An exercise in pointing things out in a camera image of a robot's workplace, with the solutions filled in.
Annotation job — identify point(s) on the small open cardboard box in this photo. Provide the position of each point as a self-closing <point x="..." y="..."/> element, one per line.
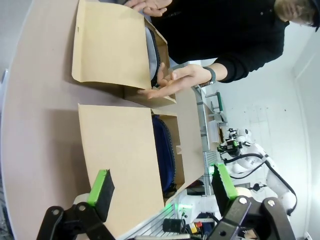
<point x="110" y="45"/>

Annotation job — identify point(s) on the large open cardboard box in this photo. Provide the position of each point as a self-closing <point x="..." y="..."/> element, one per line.
<point x="120" y="150"/>

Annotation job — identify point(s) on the person's left hand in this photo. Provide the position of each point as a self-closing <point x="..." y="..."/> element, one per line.
<point x="185" y="77"/>

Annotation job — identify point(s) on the red emergency stop button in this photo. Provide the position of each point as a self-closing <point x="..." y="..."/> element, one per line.
<point x="196" y="225"/>

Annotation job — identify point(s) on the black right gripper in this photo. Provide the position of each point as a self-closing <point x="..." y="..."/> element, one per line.
<point x="233" y="146"/>

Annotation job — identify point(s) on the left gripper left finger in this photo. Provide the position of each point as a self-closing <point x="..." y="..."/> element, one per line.
<point x="100" y="195"/>

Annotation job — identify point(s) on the aluminium profile post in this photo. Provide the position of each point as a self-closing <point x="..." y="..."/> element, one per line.
<point x="208" y="172"/>

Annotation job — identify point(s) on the person's right hand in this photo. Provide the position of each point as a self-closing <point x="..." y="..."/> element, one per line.
<point x="152" y="6"/>

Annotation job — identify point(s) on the green framed workbench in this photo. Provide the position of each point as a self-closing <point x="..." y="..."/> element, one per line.
<point x="215" y="115"/>

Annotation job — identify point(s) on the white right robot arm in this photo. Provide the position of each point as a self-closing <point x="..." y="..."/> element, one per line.
<point x="252" y="160"/>

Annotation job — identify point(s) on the black wristband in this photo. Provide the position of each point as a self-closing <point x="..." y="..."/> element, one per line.
<point x="211" y="74"/>

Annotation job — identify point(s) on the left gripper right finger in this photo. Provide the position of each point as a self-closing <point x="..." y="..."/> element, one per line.
<point x="225" y="185"/>

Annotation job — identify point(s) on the person's left forearm black sleeve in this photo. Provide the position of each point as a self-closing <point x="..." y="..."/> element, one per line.
<point x="250" y="62"/>

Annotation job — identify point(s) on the grey Campus pencil case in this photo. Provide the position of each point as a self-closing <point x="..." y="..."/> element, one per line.
<point x="151" y="50"/>

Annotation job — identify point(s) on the blue zipper pencil case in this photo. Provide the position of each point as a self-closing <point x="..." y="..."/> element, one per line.
<point x="163" y="155"/>

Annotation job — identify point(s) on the person in black sweater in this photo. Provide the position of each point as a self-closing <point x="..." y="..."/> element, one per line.
<point x="212" y="30"/>

